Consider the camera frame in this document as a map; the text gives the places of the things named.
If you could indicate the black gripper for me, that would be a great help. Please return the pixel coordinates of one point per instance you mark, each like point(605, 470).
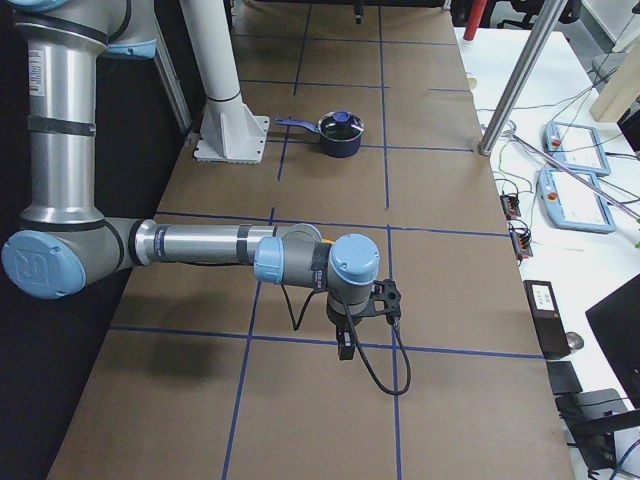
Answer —
point(340, 322)

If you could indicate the glass pot lid purple knob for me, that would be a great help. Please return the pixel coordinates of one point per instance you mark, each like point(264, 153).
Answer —
point(341, 126)

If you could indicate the dark blue saucepan purple handle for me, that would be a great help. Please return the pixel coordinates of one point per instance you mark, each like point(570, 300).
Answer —
point(335, 149)

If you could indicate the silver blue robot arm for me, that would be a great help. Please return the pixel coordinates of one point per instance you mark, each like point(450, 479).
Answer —
point(88, 185)

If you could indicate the black box with label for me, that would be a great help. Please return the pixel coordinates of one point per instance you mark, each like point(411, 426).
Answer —
point(546, 319)

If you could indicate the orange black connector board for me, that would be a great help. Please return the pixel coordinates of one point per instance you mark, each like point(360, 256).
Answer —
point(510, 205)

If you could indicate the black monitor stand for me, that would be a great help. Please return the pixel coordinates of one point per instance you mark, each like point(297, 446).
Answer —
point(601, 425)

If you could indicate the black monitor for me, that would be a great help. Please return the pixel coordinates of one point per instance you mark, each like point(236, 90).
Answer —
point(614, 321)

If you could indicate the near blue teach pendant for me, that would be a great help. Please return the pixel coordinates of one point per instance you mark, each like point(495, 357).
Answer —
point(571, 205)

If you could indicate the blue teach pendant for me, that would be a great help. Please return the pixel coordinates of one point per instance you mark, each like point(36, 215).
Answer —
point(571, 205)
point(577, 146)

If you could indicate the far blue teach pendant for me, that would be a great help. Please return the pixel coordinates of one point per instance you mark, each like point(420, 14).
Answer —
point(577, 146)

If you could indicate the red cylinder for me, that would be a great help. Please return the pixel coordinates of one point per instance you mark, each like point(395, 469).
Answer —
point(474, 20)

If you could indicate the wooden board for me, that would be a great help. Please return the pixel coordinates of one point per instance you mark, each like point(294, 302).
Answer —
point(621, 26)

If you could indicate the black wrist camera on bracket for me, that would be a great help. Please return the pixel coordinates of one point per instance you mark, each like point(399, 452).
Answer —
point(385, 300)

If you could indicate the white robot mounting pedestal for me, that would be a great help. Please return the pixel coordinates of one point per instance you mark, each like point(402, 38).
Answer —
point(229, 131)

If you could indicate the silver aluminium frame post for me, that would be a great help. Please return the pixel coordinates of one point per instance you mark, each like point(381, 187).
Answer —
point(548, 17)

